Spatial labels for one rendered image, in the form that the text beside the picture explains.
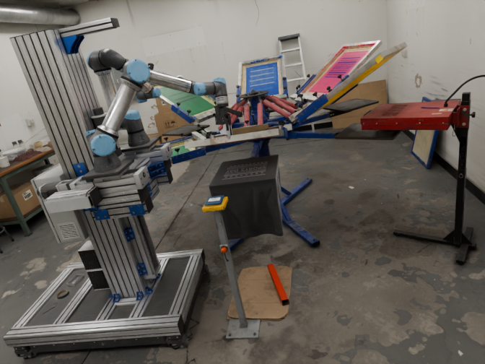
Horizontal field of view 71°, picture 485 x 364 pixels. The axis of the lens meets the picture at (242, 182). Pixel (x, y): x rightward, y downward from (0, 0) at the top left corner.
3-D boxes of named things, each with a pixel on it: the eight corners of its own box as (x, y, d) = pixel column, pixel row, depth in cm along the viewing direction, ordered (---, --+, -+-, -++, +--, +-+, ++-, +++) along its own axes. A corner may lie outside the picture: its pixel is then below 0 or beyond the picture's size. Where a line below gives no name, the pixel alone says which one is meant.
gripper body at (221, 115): (219, 126, 212) (216, 106, 210) (232, 123, 210) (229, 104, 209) (216, 126, 204) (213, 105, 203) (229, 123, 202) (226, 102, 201)
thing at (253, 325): (258, 338, 224) (229, 208, 189) (225, 339, 228) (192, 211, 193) (260, 313, 244) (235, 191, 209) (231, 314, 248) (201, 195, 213)
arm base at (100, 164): (89, 174, 192) (84, 157, 188) (102, 165, 206) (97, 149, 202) (115, 170, 190) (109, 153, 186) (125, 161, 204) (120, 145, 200)
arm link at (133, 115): (135, 131, 232) (129, 112, 227) (121, 132, 239) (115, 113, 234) (147, 126, 241) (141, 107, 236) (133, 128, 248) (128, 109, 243)
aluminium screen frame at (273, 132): (278, 135, 200) (278, 128, 200) (185, 148, 211) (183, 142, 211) (286, 135, 277) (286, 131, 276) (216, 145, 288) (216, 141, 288)
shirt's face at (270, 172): (274, 179, 219) (274, 178, 219) (209, 186, 227) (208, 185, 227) (277, 154, 262) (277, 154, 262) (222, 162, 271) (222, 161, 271)
